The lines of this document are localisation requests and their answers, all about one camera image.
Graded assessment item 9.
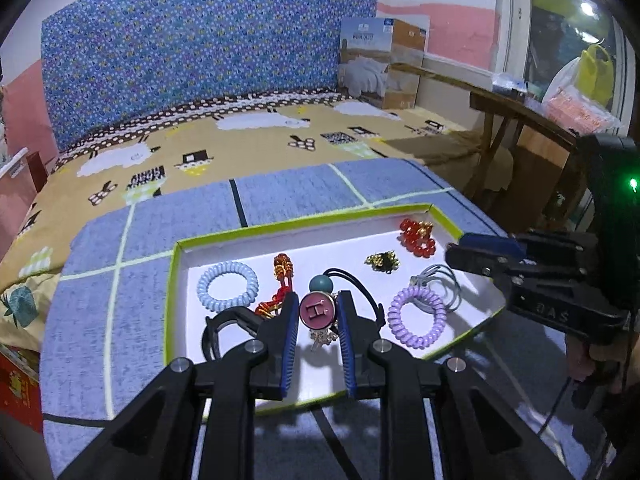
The printed tan bed sheet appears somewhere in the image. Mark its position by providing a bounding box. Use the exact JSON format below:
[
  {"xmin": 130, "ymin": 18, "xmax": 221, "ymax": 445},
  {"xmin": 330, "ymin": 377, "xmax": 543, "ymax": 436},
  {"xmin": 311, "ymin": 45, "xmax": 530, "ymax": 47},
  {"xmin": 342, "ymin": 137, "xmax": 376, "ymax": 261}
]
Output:
[{"xmin": 0, "ymin": 87, "xmax": 501, "ymax": 346}]

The blue grey checked mat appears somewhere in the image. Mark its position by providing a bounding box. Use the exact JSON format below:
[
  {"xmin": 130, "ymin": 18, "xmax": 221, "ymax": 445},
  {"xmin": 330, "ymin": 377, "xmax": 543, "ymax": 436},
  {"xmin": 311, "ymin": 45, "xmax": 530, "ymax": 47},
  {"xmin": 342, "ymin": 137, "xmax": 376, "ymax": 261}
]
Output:
[{"xmin": 40, "ymin": 158, "xmax": 626, "ymax": 480}]

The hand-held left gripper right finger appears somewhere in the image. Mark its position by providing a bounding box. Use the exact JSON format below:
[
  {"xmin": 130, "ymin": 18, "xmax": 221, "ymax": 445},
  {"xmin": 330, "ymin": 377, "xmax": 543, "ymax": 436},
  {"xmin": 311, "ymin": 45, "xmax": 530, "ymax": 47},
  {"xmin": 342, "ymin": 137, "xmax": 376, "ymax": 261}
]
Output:
[{"xmin": 338, "ymin": 291, "xmax": 576, "ymax": 480}]

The grey elastic hair tie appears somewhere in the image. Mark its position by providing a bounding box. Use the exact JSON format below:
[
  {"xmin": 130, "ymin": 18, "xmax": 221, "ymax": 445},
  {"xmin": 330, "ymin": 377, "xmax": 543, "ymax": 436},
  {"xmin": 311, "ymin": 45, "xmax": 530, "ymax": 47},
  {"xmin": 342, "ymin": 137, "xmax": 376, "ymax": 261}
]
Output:
[{"xmin": 410, "ymin": 265, "xmax": 462, "ymax": 313}]

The pink round charm hair tie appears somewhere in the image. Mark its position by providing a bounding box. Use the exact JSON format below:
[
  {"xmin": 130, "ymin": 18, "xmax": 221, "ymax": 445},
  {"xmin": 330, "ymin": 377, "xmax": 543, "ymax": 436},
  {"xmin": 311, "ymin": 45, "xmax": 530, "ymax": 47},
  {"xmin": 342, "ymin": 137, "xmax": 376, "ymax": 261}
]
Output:
[{"xmin": 299, "ymin": 267, "xmax": 387, "ymax": 333}]

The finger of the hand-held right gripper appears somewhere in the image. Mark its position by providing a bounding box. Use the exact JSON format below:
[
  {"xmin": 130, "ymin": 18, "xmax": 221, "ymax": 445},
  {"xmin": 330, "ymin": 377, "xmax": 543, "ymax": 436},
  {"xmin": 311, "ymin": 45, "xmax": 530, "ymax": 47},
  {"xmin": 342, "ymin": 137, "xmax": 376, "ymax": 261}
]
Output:
[
  {"xmin": 445, "ymin": 242, "xmax": 511, "ymax": 285},
  {"xmin": 459, "ymin": 232, "xmax": 526, "ymax": 262}
]

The red bead bracelet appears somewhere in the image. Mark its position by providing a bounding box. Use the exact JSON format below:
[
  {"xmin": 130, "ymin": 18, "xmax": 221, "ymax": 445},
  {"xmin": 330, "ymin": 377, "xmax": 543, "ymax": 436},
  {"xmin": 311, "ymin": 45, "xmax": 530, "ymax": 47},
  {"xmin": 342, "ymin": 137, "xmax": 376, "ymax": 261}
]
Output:
[{"xmin": 398, "ymin": 218, "xmax": 437, "ymax": 257}]

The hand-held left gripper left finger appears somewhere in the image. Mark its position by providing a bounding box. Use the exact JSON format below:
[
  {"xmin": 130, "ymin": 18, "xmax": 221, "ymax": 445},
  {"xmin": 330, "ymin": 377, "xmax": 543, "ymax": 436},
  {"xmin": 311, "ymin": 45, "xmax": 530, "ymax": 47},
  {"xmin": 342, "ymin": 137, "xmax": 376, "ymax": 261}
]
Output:
[{"xmin": 57, "ymin": 291, "xmax": 301, "ymax": 480}]

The person's right hand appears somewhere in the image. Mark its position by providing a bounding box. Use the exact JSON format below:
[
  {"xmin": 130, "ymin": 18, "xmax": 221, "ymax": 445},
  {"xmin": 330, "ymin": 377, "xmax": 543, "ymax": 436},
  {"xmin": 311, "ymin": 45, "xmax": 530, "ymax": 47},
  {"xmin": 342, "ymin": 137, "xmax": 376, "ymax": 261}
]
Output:
[{"xmin": 566, "ymin": 332, "xmax": 598, "ymax": 383}]

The purple spiral hair tie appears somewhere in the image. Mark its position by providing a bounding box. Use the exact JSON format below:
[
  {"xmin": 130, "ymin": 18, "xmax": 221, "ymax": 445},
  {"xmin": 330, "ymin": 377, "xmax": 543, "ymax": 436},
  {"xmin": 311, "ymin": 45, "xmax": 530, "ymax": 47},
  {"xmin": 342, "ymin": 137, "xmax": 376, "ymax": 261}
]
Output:
[{"xmin": 388, "ymin": 285, "xmax": 447, "ymax": 350}]

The black gold hair clip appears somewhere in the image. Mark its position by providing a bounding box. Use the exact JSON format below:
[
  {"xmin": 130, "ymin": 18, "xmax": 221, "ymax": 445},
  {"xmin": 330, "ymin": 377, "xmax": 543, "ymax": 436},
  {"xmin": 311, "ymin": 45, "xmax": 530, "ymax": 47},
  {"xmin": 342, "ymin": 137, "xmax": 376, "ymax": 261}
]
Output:
[{"xmin": 364, "ymin": 251, "xmax": 401, "ymax": 274}]

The blue floral headboard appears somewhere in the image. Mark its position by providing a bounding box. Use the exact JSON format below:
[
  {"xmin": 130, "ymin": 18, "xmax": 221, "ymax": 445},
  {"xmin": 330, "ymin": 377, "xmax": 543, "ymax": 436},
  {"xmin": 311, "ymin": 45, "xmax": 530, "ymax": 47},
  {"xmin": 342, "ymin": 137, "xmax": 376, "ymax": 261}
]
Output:
[{"xmin": 41, "ymin": 0, "xmax": 379, "ymax": 152}]

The yellow green bag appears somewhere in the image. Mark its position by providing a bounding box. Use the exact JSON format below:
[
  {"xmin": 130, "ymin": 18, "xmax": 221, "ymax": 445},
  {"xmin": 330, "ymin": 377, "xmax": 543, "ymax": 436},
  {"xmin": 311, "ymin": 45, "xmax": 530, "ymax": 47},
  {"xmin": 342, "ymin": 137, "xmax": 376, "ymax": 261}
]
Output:
[{"xmin": 575, "ymin": 44, "xmax": 613, "ymax": 106}]

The cardboard box with quilt picture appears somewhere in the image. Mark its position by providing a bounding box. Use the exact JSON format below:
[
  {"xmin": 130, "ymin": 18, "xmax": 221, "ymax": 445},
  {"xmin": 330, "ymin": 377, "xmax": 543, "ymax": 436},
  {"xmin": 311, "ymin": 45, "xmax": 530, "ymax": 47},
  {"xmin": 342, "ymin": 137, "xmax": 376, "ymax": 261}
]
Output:
[{"xmin": 337, "ymin": 16, "xmax": 431, "ymax": 110}]

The green cardboard box tray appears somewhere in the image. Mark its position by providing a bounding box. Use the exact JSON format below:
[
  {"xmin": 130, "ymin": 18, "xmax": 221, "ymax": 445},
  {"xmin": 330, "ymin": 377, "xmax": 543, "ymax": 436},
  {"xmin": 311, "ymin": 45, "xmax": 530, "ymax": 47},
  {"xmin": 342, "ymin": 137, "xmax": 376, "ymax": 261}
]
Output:
[{"xmin": 165, "ymin": 203, "xmax": 507, "ymax": 417}]

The gold chain bracelet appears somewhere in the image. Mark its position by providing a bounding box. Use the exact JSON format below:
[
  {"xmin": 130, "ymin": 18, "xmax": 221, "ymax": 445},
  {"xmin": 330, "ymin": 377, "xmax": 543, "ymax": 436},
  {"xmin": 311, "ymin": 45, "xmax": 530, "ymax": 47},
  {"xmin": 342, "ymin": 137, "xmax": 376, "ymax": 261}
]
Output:
[{"xmin": 307, "ymin": 329, "xmax": 342, "ymax": 352}]

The light blue spiral hair tie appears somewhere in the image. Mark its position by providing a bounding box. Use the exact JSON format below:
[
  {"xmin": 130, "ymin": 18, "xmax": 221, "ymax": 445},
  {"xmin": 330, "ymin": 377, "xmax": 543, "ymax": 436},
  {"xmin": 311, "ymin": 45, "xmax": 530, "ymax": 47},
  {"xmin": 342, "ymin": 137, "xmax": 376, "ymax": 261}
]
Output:
[{"xmin": 196, "ymin": 261, "xmax": 260, "ymax": 315}]

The white plastic bag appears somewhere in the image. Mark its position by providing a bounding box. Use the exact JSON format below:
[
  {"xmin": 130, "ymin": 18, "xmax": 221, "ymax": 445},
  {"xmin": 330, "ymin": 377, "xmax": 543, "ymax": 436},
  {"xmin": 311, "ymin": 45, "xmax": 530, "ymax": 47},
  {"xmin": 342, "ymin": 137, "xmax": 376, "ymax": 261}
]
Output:
[{"xmin": 542, "ymin": 57, "xmax": 583, "ymax": 106}]

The wooden bench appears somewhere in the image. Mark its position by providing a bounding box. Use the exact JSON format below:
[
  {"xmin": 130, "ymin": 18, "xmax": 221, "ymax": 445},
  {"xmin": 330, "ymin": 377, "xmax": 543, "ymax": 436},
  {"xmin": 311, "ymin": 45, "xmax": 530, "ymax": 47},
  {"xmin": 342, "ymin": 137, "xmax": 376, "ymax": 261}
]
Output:
[{"xmin": 390, "ymin": 62, "xmax": 596, "ymax": 233}]

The red orange knotted cord bracelet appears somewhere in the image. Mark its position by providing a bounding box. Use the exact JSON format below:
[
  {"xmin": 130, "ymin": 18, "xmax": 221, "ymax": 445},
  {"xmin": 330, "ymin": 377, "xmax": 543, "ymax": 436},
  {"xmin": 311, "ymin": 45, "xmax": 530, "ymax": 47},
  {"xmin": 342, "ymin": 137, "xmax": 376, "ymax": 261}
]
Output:
[{"xmin": 256, "ymin": 253, "xmax": 298, "ymax": 317}]

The red box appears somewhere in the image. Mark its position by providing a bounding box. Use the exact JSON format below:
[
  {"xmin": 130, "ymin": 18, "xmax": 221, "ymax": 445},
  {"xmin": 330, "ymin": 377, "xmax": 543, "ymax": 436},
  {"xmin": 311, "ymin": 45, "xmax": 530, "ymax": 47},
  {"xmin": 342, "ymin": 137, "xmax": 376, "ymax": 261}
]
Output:
[{"xmin": 0, "ymin": 345, "xmax": 43, "ymax": 433}]

